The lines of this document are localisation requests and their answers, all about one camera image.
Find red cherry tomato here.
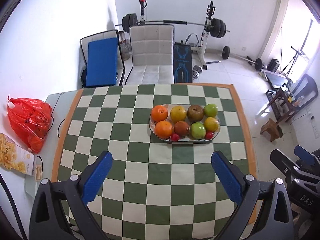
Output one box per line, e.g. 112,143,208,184
204,131,214,140
170,133,180,141

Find small yellow lemon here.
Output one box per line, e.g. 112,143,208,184
203,117,220,132

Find small green apple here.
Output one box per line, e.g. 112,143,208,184
203,103,218,117

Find large green apple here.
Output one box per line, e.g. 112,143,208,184
190,122,206,140

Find dark red apple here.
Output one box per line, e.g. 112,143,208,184
187,105,204,122

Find orange mandarin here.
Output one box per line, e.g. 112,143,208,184
154,120,174,139
151,105,168,122

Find large yellow orange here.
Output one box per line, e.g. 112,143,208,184
170,105,187,123

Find small wooden stool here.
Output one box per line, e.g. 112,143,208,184
260,118,283,142

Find yellow snack box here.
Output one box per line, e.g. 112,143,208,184
0,133,36,177

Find dark wooden side rack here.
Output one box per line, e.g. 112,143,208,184
265,73,319,126

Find red plastic bag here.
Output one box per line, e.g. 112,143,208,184
7,98,52,154

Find green white checkered tablecloth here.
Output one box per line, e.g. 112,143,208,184
52,84,256,239

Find barbell on floor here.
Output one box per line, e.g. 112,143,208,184
222,46,263,71

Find floral oval ceramic plate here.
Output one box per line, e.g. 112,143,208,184
149,104,221,144

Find dumbbell on floor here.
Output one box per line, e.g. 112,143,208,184
193,65,203,80

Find blue cushion folding chair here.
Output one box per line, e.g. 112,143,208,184
80,29,125,88

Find white squat rack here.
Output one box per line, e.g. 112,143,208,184
187,1,215,70

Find black blue weight bench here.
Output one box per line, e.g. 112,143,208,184
174,42,193,83

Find barbell on rack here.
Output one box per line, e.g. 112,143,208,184
116,13,230,38

